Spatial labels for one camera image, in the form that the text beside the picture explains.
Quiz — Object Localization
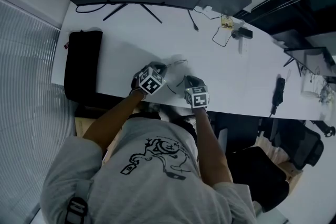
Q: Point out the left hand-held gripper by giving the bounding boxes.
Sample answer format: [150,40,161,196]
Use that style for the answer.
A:
[130,61,169,97]

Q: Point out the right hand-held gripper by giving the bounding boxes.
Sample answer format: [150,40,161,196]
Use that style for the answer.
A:
[183,74,211,109]

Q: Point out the thin wire-frame glasses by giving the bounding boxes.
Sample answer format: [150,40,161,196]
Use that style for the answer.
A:
[163,59,188,95]

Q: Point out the person's right forearm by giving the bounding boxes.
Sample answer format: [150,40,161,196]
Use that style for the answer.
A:
[192,106,234,185]

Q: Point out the person's left forearm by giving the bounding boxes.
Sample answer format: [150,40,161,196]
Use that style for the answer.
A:
[82,89,145,151]

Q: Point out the white power strip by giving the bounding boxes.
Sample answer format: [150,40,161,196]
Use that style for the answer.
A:
[237,36,250,56]

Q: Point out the yellow tag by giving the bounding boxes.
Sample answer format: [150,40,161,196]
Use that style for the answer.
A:
[219,15,234,28]

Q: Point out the black monitor stand legs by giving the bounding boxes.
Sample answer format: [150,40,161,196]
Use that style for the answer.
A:
[102,3,163,24]

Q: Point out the black webcam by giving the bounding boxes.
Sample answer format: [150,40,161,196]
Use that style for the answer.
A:
[231,27,254,40]

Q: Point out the black fabric bag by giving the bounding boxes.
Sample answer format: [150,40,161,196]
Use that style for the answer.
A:
[64,30,104,101]

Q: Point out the grey printed t-shirt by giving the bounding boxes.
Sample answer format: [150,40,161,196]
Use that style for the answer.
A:
[39,112,258,224]

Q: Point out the white round vessel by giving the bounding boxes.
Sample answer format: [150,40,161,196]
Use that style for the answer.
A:
[300,73,321,99]

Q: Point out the black padded seat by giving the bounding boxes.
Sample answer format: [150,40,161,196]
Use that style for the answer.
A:
[225,146,290,214]

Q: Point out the black mesh office chair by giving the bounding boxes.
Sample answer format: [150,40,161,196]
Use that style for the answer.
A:
[269,118,325,170]

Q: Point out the small green plant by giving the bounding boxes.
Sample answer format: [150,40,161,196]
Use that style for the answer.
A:
[318,80,336,108]

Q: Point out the grey window blinds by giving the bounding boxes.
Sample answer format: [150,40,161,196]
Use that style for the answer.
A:
[0,0,78,224]

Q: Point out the black chair base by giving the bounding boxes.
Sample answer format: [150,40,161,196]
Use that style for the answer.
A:
[311,120,336,138]

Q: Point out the thin black looped cable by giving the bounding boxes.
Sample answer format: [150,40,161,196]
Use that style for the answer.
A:
[211,25,235,48]

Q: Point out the black cable with plug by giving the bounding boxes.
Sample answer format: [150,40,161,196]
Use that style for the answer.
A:
[187,9,200,33]

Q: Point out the black monitor cable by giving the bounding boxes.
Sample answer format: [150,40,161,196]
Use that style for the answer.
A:
[75,2,109,14]

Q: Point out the black strap with white print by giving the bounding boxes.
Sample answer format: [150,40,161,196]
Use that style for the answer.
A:
[64,196,89,224]

